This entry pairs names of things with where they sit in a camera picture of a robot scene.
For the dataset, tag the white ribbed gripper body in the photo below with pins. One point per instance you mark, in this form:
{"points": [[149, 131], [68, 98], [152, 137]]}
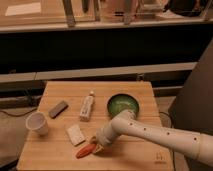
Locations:
{"points": [[106, 135]]}

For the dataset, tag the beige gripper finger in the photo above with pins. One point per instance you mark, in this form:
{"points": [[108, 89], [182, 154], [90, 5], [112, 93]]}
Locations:
{"points": [[93, 139], [97, 149]]}

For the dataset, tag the orange red pepper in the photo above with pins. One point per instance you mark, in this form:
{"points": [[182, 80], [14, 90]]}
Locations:
{"points": [[85, 151]]}

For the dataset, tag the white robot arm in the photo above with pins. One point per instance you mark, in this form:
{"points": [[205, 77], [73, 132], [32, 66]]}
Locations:
{"points": [[197, 146]]}

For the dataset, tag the beige sponge block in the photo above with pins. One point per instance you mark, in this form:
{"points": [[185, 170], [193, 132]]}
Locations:
{"points": [[75, 135]]}

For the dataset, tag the white tube bottle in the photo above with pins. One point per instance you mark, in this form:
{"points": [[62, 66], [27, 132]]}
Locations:
{"points": [[87, 107]]}

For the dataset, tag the wooden cutting board table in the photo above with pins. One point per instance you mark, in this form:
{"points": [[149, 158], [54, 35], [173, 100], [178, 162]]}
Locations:
{"points": [[55, 152]]}

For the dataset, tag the green bowl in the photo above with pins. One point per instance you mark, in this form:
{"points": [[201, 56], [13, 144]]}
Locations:
{"points": [[119, 102]]}

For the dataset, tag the dark grey rectangular block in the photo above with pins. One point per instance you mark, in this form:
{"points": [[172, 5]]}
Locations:
{"points": [[57, 109]]}

